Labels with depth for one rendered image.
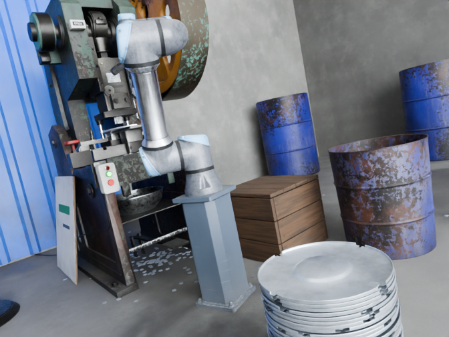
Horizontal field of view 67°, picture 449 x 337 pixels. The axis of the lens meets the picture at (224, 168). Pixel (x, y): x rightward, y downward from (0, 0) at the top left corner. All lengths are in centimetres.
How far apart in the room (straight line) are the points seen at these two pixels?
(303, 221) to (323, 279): 98
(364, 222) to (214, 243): 67
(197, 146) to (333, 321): 79
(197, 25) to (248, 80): 237
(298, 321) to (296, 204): 102
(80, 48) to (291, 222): 135
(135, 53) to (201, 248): 73
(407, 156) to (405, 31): 301
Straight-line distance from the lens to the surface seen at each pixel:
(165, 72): 223
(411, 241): 163
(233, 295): 139
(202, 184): 128
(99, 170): 162
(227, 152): 390
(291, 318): 73
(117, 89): 199
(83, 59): 193
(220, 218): 129
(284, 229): 163
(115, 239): 172
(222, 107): 393
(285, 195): 162
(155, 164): 126
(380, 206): 155
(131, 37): 115
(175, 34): 117
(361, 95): 465
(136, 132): 188
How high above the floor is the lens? 68
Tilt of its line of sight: 7 degrees down
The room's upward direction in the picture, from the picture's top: 11 degrees counter-clockwise
